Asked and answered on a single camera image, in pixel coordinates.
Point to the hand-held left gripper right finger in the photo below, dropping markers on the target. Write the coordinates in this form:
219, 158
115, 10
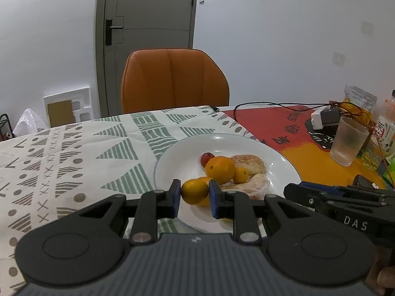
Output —
213, 200

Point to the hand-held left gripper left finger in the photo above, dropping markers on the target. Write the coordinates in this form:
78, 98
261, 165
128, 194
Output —
176, 198

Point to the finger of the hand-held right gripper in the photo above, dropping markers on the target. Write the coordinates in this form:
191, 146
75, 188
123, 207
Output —
327, 188
304, 195

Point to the white round plate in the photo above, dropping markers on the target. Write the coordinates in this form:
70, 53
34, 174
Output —
185, 160

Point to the pale peeled pomelo wedge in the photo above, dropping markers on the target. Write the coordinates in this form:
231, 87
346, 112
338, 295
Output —
251, 185

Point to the person's right hand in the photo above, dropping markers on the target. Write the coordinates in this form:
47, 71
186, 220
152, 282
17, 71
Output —
385, 279

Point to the large orange mandarin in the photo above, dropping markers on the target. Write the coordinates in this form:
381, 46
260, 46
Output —
220, 169

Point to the small red round fruit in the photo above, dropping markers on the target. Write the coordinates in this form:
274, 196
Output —
207, 159

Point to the frosted plastic cup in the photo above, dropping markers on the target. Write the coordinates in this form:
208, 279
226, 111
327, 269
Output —
347, 143

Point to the white and grey charger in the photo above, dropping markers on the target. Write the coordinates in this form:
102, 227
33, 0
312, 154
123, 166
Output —
324, 119

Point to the drink bottle with label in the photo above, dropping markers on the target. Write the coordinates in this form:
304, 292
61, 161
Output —
385, 129

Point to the clear snack bag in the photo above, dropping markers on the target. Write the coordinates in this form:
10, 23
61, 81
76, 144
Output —
359, 98

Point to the patterned white tablecloth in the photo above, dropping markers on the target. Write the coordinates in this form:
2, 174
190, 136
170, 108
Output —
77, 166

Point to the orange leather chair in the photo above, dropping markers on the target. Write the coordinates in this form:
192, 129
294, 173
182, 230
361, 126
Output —
172, 80

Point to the white foam packaging with cardboard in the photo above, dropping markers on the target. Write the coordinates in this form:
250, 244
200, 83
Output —
69, 108

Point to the grey door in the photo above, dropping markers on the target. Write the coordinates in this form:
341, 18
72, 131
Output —
148, 37

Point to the white plastic bag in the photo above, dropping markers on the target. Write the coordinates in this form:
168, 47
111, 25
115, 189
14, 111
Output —
29, 123

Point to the black metal rack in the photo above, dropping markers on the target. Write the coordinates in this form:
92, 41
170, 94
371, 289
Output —
4, 128

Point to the white wall socket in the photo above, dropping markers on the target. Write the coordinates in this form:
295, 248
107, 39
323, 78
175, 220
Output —
366, 27
338, 59

